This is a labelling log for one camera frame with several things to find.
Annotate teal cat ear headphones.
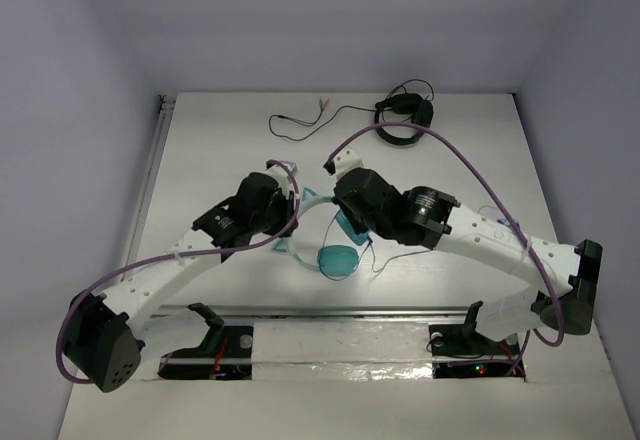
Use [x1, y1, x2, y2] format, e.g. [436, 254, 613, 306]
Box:
[271, 209, 373, 281]

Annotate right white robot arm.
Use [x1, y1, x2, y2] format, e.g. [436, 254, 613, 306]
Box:
[334, 167, 602, 353]

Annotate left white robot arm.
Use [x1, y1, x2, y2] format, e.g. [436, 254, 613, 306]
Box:
[55, 160, 301, 393]

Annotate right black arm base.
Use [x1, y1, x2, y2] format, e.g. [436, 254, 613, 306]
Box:
[425, 301, 527, 380]

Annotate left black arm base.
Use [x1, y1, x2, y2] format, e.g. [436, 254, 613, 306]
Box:
[158, 303, 254, 381]

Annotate black headphones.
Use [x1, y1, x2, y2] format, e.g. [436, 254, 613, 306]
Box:
[374, 78, 435, 148]

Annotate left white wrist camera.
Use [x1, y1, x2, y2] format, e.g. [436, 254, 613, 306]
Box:
[265, 160, 299, 197]

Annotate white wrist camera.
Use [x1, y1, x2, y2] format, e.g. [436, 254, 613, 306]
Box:
[265, 160, 299, 197]
[323, 146, 364, 180]

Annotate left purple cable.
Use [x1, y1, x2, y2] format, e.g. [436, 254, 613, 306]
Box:
[55, 159, 301, 385]

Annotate purple cable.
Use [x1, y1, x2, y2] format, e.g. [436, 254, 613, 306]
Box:
[327, 122, 566, 348]
[55, 159, 301, 385]

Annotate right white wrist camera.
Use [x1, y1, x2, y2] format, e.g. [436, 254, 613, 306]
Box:
[323, 146, 364, 180]

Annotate black headphone cable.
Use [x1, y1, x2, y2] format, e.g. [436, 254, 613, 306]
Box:
[268, 97, 379, 142]

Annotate aluminium front rail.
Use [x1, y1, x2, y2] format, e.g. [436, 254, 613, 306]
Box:
[149, 304, 481, 321]

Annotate aluminium rail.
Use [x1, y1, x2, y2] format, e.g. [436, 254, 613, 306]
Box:
[149, 304, 481, 321]
[122, 94, 177, 264]

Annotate aluminium left side rail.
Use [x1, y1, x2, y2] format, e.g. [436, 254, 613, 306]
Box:
[122, 94, 177, 264]

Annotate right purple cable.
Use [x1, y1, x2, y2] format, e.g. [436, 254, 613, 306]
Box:
[327, 122, 566, 348]

